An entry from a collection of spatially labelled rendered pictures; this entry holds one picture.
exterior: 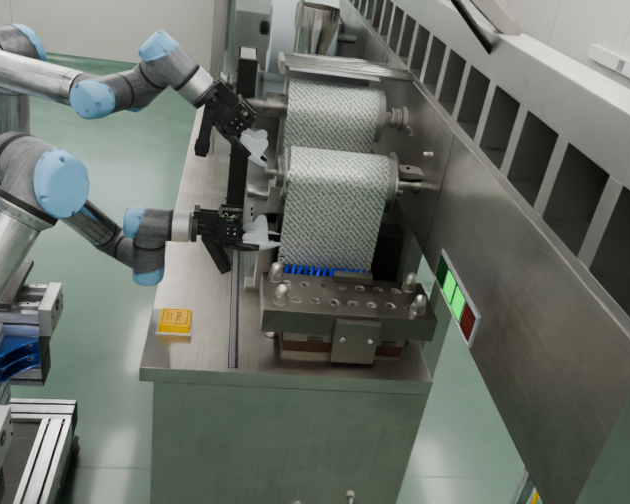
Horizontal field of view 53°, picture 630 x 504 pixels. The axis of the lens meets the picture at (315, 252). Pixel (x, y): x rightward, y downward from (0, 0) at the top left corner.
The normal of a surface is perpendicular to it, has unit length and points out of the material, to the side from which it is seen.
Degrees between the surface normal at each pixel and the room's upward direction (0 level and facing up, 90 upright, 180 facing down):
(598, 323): 90
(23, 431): 0
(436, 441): 0
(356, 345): 90
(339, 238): 90
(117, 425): 0
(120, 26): 90
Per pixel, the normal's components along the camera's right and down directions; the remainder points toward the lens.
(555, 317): -0.98, -0.08
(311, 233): 0.09, 0.50
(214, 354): 0.14, -0.86
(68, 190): 0.87, 0.26
